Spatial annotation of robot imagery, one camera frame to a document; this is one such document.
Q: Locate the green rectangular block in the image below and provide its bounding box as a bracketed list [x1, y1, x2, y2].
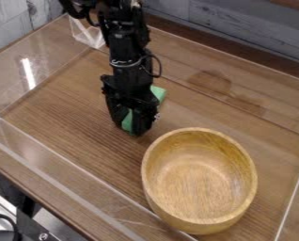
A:
[120, 86, 166, 136]

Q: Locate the brown wooden bowl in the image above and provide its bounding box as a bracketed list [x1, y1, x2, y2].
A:
[140, 127, 258, 235]

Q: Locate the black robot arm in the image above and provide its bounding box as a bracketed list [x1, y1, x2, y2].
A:
[59, 0, 160, 136]

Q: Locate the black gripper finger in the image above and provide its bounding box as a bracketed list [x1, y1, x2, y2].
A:
[106, 96, 128, 127]
[132, 105, 159, 137]

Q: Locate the clear acrylic corner bracket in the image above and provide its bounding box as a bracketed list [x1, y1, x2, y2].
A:
[70, 17, 106, 49]

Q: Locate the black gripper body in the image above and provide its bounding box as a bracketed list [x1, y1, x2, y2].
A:
[100, 59, 155, 107]

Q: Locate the clear acrylic tray wall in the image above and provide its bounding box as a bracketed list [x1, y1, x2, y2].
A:
[0, 118, 198, 241]

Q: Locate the black cable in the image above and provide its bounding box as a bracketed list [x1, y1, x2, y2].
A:
[0, 213, 24, 241]

